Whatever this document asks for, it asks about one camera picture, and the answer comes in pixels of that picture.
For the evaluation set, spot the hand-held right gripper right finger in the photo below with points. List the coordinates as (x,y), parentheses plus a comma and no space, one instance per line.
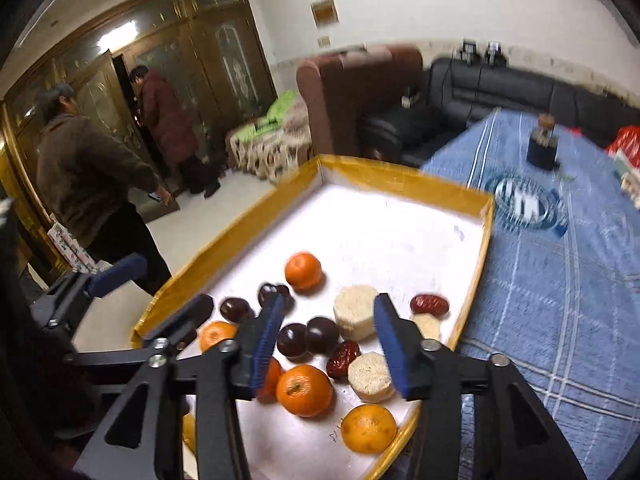
(395,350)

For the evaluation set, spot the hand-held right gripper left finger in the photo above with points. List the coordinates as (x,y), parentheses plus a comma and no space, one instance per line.
(264,350)

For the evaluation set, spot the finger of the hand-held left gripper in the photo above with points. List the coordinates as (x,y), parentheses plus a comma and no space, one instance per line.
(185,316)
(117,272)

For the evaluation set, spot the dark purple plum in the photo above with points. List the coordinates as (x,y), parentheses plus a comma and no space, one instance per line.
(291,341)
(322,335)
(267,290)
(236,309)

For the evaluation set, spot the orange mandarin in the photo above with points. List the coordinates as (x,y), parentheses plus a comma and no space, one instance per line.
(304,391)
(274,377)
(217,336)
(303,271)
(368,428)

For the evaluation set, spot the pale sugarcane chunk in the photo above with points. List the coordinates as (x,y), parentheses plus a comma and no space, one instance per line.
(427,326)
(370,377)
(355,312)

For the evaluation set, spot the red date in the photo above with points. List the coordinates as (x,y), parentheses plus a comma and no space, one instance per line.
(429,304)
(343,358)

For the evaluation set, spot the white foam tray yellow rim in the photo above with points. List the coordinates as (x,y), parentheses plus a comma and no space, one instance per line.
(390,240)

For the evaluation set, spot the printed carton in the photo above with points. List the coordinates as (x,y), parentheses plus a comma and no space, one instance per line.
(70,247)

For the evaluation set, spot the patterned beige blanket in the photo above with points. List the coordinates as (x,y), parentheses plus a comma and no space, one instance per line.
(270,155)

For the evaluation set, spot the blue checked tablecloth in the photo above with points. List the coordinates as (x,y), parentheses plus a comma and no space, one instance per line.
(575,300)

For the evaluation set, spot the glass ashtray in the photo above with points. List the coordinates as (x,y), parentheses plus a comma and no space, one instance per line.
(525,202)

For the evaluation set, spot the green cloth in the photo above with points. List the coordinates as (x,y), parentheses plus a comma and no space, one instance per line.
(272,115)

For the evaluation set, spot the wooden glass-panel doors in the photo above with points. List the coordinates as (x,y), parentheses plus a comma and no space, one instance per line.
(210,50)

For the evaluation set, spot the black cup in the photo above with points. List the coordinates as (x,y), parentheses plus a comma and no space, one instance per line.
(543,147)

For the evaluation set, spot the small white object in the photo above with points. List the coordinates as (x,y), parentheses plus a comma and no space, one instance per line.
(411,96)

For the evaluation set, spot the brown armchair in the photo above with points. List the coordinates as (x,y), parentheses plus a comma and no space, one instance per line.
(350,95)

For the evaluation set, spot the black leather sofa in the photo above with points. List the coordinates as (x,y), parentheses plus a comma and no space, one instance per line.
(500,95)

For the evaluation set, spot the small black device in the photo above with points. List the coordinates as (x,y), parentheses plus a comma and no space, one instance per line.
(470,52)
(494,54)

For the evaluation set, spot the red plastic bag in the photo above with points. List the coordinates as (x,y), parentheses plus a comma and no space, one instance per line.
(627,142)

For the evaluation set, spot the small wall plate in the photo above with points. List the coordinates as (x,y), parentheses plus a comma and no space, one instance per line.
(324,41)

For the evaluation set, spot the yellow wall notice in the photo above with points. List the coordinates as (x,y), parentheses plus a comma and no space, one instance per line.
(324,12)

